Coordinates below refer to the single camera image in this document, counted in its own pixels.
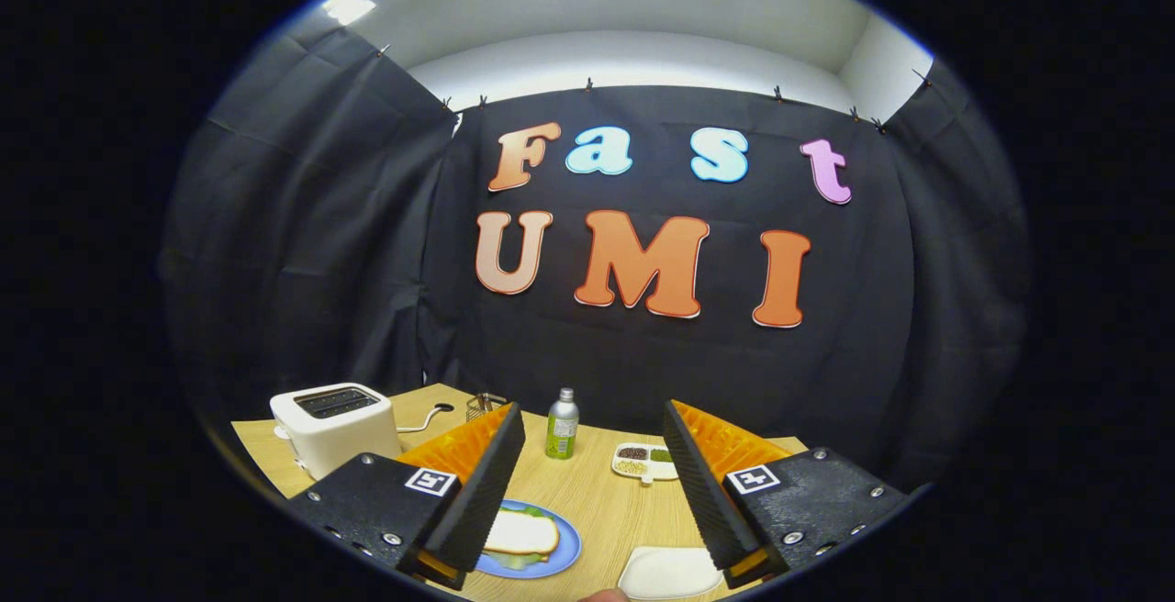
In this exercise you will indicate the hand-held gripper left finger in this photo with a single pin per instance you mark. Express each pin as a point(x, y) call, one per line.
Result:
point(486, 483)

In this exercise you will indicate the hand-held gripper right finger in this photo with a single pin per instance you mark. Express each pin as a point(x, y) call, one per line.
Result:
point(702, 483)

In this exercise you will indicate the toasted bread slice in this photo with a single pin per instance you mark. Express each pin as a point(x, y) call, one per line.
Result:
point(523, 533)

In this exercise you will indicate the green lettuce leaf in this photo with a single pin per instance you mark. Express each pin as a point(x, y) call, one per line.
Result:
point(519, 562)

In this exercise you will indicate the white divided dish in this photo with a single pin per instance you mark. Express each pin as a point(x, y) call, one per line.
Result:
point(643, 472)

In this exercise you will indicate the silver bottle with green label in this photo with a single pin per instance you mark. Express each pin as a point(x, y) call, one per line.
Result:
point(562, 432)

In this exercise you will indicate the white square plate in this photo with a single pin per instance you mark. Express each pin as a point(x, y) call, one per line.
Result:
point(665, 574)

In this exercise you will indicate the blue round plate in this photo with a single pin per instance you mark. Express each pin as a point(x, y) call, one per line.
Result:
point(567, 547)

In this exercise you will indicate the white toaster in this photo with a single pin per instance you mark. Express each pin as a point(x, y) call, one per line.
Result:
point(349, 441)

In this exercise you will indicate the ceiling light panel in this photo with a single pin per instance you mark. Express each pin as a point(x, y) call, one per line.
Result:
point(349, 7)

